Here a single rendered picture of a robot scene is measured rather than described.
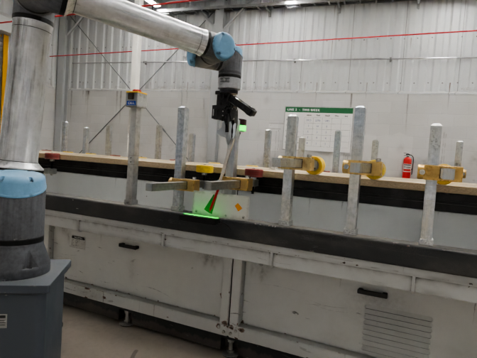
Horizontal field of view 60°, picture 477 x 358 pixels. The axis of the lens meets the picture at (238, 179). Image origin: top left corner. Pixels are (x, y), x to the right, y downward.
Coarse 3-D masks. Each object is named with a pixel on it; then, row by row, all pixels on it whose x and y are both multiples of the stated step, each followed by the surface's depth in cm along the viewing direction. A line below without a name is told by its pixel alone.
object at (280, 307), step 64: (64, 192) 238; (192, 192) 201; (256, 192) 187; (320, 192) 174; (384, 192) 163; (64, 256) 244; (128, 256) 223; (192, 256) 206; (192, 320) 203; (256, 320) 192; (320, 320) 179; (384, 320) 167; (448, 320) 158
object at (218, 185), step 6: (216, 180) 153; (222, 180) 156; (228, 180) 158; (234, 180) 161; (258, 180) 183; (204, 186) 145; (210, 186) 144; (216, 186) 148; (222, 186) 152; (228, 186) 156; (234, 186) 161
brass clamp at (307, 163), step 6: (282, 156) 158; (288, 156) 157; (294, 156) 156; (306, 162) 154; (312, 162) 155; (282, 168) 158; (288, 168) 157; (294, 168) 156; (300, 168) 155; (306, 168) 154; (312, 168) 156
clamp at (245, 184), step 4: (224, 176) 169; (240, 180) 165; (244, 180) 165; (248, 180) 164; (252, 180) 168; (240, 184) 165; (244, 184) 165; (248, 184) 165; (252, 184) 168; (232, 188) 167; (236, 188) 166; (240, 188) 165; (244, 188) 165; (248, 188) 165
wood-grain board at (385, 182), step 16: (80, 160) 230; (96, 160) 225; (112, 160) 221; (144, 160) 238; (160, 160) 270; (272, 176) 182; (304, 176) 176; (320, 176) 173; (336, 176) 173; (448, 192) 153; (464, 192) 150
